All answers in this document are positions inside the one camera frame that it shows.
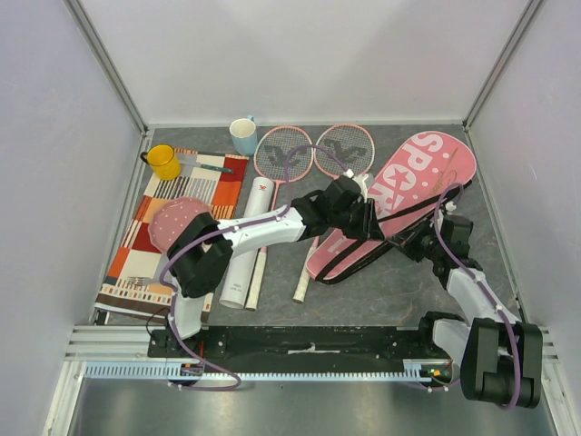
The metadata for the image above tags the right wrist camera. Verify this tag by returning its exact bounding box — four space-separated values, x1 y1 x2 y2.
444 201 457 213

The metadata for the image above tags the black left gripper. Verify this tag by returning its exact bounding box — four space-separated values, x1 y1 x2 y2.
330 199 384 243

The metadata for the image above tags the white slotted cable duct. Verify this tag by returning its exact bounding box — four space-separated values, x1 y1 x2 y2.
84 362 449 382

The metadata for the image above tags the aluminium frame post right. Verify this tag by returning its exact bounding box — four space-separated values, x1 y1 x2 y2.
462 0 546 132

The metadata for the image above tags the white shuttlecock tube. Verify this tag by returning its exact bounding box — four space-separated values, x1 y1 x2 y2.
219 176 274 309

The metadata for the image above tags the pink badminton racket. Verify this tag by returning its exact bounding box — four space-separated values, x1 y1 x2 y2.
292 123 376 304
244 125 315 312

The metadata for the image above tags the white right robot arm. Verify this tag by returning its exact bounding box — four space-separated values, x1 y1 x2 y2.
389 215 543 409

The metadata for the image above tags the aluminium frame post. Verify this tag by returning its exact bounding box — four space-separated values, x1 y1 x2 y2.
462 0 546 132
63 0 149 135

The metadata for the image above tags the yellow enamel mug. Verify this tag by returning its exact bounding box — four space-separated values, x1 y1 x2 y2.
140 144 182 181

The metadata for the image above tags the colourful patchwork placemat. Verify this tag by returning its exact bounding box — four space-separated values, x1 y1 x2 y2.
95 148 250 317

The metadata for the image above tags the metal fork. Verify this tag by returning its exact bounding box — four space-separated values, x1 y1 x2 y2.
124 277 156 288

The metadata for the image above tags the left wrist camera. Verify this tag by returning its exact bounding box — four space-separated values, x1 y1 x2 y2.
343 169 375 202

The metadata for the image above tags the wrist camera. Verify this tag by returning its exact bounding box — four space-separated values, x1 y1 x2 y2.
444 201 457 213
343 169 375 202

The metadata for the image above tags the pink dotted plate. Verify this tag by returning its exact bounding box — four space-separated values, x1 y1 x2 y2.
148 197 211 253

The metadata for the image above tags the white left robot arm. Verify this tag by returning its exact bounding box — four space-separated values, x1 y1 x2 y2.
149 172 384 357

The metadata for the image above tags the aluminium frame post left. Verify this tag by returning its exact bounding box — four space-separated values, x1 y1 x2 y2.
63 0 149 135

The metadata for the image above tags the pink sport racket bag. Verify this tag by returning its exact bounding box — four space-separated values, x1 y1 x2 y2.
306 131 477 284

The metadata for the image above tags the light blue mug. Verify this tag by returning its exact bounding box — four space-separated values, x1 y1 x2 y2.
229 115 258 156

